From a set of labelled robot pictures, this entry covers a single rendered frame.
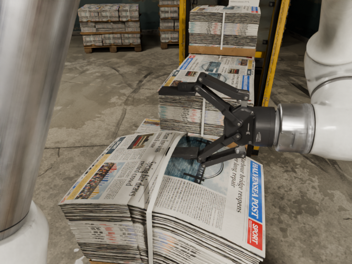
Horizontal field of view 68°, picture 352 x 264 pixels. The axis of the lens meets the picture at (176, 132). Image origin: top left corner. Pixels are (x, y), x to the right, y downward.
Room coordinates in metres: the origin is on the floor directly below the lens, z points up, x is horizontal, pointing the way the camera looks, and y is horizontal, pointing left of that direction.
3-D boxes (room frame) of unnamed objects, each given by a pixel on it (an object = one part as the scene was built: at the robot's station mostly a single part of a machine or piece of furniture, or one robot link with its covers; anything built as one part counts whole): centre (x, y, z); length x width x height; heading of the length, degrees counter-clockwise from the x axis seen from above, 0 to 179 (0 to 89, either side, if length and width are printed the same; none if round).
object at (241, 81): (1.06, -0.14, 1.06); 0.37 x 0.29 x 0.01; 76
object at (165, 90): (0.46, 0.00, 1.28); 0.07 x 0.03 x 0.01; 76
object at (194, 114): (1.06, -0.14, 0.95); 0.38 x 0.29 x 0.23; 76
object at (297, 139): (0.41, -0.21, 1.23); 0.09 x 0.06 x 0.09; 166
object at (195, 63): (1.34, -0.22, 0.95); 0.38 x 0.29 x 0.23; 75
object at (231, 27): (1.63, -0.29, 0.65); 0.39 x 0.30 x 1.29; 76
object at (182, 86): (0.46, -0.03, 1.30); 0.05 x 0.01 x 0.03; 76
